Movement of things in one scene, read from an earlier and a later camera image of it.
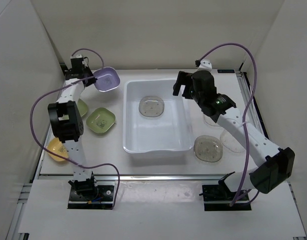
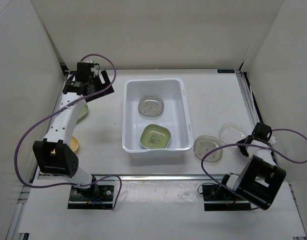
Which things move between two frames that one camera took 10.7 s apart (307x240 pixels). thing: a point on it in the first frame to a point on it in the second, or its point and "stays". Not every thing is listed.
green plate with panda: (100, 120) to (154, 136)
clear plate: (208, 148) stays
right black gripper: (183, 79) to (243, 150)
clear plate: (229, 142) stays
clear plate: (151, 106) stays
